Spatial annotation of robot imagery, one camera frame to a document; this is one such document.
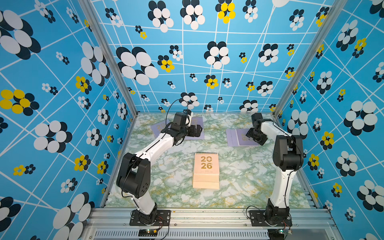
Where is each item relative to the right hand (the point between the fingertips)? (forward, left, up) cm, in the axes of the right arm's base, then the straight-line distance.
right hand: (256, 138), depth 102 cm
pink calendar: (-24, +35, +1) cm, 43 cm away
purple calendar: (+1, +12, -1) cm, 12 cm away
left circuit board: (-54, +65, -4) cm, 84 cm away
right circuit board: (-54, +2, -2) cm, 54 cm away
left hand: (-3, +40, +16) cm, 44 cm away
